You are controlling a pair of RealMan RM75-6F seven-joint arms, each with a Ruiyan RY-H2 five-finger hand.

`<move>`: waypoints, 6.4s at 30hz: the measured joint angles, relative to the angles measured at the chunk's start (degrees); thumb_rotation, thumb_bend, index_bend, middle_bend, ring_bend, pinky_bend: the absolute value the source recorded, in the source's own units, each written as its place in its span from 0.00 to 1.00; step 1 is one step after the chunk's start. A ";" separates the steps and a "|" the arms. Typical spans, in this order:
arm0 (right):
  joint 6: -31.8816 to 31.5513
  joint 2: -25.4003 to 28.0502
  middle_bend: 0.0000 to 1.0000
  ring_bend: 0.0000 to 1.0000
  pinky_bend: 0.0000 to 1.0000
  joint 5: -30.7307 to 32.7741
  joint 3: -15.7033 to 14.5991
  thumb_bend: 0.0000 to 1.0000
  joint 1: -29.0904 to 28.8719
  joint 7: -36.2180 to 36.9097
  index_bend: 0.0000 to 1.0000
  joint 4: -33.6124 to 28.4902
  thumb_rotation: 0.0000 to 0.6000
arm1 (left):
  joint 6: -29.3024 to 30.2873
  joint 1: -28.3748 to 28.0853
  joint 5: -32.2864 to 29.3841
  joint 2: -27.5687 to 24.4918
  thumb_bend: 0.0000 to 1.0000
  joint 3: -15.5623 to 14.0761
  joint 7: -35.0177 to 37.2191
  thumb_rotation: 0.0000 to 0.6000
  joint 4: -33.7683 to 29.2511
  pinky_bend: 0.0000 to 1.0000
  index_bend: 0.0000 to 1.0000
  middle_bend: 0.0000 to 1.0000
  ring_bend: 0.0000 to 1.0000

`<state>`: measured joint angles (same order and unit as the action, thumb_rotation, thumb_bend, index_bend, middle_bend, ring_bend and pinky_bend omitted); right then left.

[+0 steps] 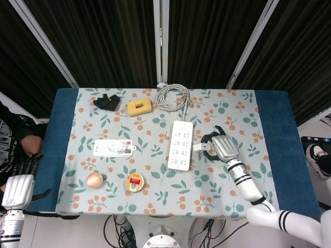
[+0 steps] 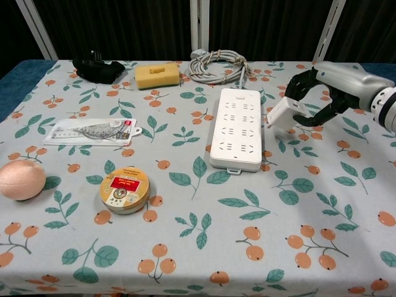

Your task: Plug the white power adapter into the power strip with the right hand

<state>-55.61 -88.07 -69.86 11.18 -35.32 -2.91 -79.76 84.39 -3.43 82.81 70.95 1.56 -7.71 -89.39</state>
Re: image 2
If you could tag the black pleated curtain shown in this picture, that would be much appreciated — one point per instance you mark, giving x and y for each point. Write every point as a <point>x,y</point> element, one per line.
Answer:
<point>263,28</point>
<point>371,31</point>
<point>123,28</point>
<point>12,31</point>

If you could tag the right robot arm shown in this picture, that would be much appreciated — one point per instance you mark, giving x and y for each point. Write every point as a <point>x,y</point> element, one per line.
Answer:
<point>386,108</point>

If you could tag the white printed flat package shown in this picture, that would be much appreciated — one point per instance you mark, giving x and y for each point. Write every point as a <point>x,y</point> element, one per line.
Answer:
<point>89,131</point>

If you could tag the white power strip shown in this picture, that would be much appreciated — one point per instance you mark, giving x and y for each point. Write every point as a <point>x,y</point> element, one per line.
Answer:
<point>236,130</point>

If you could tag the pink egg-shaped ball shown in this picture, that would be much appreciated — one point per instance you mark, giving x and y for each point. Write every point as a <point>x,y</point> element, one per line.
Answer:
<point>21,181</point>

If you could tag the floral patterned tablecloth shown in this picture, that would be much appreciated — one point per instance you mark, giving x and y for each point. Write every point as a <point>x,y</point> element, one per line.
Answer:
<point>216,232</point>

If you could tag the yellow sponge block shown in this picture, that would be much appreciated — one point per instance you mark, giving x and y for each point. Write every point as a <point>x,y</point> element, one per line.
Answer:
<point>145,79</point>

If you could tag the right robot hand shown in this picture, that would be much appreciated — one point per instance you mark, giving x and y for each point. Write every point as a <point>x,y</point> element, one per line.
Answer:
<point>346,79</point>

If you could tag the white metal frame post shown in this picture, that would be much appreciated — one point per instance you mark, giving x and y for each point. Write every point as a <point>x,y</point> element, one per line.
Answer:
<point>38,31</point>
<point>199,28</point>
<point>329,31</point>

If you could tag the blue table cover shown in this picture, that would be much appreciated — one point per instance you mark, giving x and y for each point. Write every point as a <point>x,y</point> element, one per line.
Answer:
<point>18,72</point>

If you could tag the small white adapter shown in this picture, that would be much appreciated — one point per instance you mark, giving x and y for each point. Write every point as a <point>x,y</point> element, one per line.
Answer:
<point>284,116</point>

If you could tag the round tin with red label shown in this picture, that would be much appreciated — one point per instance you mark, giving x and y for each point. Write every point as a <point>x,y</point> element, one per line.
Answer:
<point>123,191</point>

